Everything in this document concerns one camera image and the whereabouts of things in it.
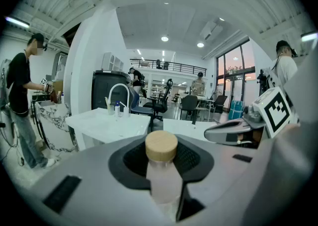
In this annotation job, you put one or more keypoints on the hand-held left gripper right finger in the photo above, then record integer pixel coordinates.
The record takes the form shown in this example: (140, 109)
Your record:
(218, 182)

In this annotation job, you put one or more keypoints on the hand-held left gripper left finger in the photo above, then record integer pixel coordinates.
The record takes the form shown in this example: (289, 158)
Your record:
(99, 182)

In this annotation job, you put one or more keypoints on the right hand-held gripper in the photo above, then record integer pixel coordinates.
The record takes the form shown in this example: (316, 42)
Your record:
(275, 110)

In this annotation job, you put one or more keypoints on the white kitchen sink with drainboard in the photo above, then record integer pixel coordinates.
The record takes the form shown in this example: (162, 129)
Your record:
(99, 123)

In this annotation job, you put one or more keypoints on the teal wrapped pack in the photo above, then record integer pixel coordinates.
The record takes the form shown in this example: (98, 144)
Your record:
(236, 110)

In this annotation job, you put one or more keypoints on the black mesh chair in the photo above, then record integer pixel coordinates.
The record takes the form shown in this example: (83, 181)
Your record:
(219, 103)

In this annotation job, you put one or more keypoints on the white table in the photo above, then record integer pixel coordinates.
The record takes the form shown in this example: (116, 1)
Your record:
(205, 99)

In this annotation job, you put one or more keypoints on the dark grey chair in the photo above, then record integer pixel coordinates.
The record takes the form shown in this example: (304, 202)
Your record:
(188, 103)

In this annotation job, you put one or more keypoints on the black office chair with headrest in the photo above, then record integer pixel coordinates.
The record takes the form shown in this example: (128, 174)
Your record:
(159, 105)

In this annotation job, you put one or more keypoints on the marble patterned slab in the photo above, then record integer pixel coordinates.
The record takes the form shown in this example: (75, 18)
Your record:
(54, 125)

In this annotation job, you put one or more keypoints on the clear glass cup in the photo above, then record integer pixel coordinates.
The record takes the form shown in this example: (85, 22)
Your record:
(122, 113)

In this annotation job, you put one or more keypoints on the black mezzanine railing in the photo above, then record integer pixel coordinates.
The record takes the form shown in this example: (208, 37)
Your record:
(174, 65)

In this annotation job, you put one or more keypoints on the blue chair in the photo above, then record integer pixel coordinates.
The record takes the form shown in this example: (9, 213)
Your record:
(139, 109)

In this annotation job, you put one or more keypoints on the round ceiling lamp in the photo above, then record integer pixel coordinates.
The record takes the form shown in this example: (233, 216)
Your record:
(200, 45)
(164, 38)

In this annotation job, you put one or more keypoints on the dark grey trash bin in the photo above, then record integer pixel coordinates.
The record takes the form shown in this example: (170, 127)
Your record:
(106, 88)

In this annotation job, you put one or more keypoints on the white curved faucet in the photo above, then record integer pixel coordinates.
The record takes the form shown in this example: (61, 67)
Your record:
(119, 85)

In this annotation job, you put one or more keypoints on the white ceiling air conditioner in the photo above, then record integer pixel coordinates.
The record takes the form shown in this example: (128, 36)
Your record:
(211, 30)

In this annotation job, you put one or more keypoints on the fluorescent tube lamp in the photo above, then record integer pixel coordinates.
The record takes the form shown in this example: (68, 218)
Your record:
(17, 22)

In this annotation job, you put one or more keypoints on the large glass window wall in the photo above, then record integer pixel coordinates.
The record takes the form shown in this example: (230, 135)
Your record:
(236, 71)

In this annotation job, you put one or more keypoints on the white wall cabinet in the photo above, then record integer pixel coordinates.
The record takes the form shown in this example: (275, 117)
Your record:
(111, 61)

